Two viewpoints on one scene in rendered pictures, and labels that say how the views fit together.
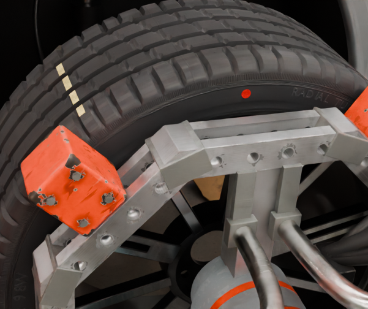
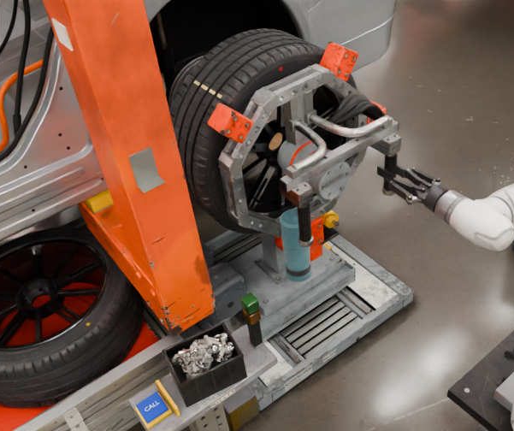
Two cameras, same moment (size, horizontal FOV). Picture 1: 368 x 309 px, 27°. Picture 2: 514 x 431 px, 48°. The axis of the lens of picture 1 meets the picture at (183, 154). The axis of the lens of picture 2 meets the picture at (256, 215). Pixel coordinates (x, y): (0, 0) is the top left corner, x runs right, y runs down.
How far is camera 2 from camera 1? 0.83 m
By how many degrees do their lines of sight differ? 13
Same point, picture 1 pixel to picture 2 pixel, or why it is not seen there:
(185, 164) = (271, 103)
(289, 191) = (310, 102)
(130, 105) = (239, 87)
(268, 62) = (286, 53)
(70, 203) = (234, 131)
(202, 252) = not seen: hidden behind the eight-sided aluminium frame
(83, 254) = (242, 150)
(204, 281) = (284, 151)
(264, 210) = (301, 113)
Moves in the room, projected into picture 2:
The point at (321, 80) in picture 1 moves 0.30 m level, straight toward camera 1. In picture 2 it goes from (307, 54) to (325, 104)
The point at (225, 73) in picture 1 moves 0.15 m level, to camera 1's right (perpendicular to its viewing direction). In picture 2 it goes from (271, 62) to (320, 51)
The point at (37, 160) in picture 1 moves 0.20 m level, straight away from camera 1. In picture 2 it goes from (215, 119) to (186, 91)
